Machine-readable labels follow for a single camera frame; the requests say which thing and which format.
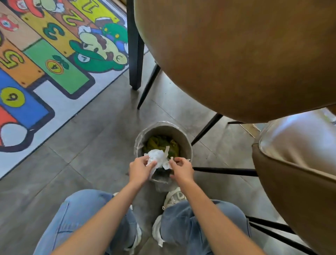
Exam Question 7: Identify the person's left hand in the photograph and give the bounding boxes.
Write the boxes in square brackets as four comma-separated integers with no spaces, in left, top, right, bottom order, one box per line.
[128,156,158,186]

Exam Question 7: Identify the person's right hand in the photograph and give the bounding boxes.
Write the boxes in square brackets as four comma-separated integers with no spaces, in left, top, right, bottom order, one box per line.
[169,157,195,186]

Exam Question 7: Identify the white paper tissue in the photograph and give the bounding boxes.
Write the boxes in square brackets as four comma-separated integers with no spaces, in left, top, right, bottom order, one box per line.
[144,146,174,180]

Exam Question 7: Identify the person's right forearm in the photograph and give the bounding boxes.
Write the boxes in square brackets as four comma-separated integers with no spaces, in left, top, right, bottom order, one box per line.
[175,180,266,255]

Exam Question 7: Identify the person's left forearm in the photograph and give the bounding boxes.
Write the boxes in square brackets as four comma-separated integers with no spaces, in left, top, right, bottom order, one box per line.
[50,181,145,255]

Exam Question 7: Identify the green food waste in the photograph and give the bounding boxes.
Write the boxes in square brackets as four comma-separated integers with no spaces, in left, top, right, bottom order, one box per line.
[142,135,180,158]

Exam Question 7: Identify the clear plastic bin liner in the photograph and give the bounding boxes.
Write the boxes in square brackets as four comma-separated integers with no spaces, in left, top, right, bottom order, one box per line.
[134,120,194,193]

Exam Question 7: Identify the grey round trash bin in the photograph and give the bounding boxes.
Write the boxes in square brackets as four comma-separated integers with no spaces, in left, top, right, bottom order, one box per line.
[134,121,193,184]

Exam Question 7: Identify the white sneaker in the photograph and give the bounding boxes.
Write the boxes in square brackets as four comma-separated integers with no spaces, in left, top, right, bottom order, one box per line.
[162,187,187,211]

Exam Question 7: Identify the blue jeans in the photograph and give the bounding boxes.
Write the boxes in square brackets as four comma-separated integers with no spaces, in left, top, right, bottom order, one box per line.
[33,189,252,255]

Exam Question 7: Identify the dark table leg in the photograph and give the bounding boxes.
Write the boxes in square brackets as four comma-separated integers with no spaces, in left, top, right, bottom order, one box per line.
[126,0,145,91]

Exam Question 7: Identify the brown chair with shiny seat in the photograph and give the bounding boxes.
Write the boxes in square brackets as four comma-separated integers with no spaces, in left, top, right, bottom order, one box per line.
[192,105,336,255]

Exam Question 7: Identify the large brown leather chair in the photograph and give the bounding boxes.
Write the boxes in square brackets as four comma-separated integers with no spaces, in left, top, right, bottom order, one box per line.
[134,0,336,146]

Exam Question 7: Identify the colourful cartoon play rug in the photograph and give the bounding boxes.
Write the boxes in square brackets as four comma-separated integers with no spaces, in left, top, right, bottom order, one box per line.
[0,0,149,180]

